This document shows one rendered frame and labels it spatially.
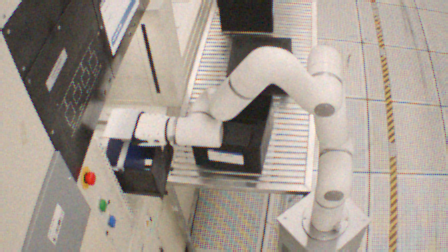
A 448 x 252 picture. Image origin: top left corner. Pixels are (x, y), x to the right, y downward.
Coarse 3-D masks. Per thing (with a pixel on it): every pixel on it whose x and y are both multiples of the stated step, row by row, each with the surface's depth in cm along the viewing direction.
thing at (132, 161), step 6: (132, 150) 168; (138, 150) 174; (144, 150) 181; (126, 156) 163; (132, 156) 169; (138, 156) 175; (144, 156) 181; (126, 162) 163; (132, 162) 169; (138, 162) 175; (144, 162) 181; (144, 168) 181
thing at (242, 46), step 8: (240, 40) 240; (248, 40) 240; (256, 40) 239; (264, 40) 239; (272, 40) 238; (280, 40) 238; (288, 40) 238; (232, 48) 237; (240, 48) 236; (248, 48) 236; (256, 48) 235; (288, 48) 234; (232, 56) 233; (240, 56) 233; (232, 64) 230; (272, 88) 227; (280, 88) 227
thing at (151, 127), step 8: (144, 120) 157; (152, 120) 157; (160, 120) 156; (168, 120) 155; (144, 128) 155; (152, 128) 155; (160, 128) 154; (136, 136) 154; (144, 136) 153; (152, 136) 153; (160, 136) 153; (144, 144) 156; (152, 144) 155; (160, 144) 155
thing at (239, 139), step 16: (272, 96) 205; (240, 112) 219; (256, 112) 216; (272, 112) 209; (224, 128) 217; (240, 128) 217; (256, 128) 217; (272, 128) 215; (224, 144) 193; (240, 144) 212; (256, 144) 211; (208, 160) 203; (224, 160) 200; (240, 160) 198; (256, 160) 195
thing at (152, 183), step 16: (112, 112) 161; (128, 112) 160; (112, 128) 157; (128, 128) 156; (128, 144) 162; (160, 160) 167; (128, 176) 162; (144, 176) 160; (160, 176) 167; (128, 192) 170; (144, 192) 167; (160, 192) 167
